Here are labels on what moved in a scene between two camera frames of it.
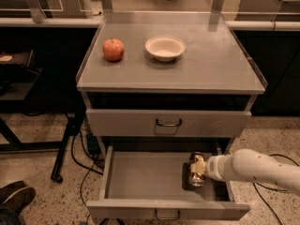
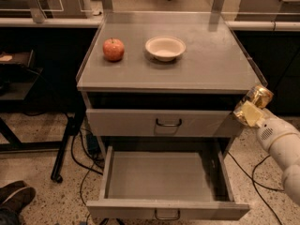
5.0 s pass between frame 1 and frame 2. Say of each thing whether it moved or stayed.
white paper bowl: stayed
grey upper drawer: stayed
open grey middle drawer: stayed
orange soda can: moved
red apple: stayed
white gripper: moved
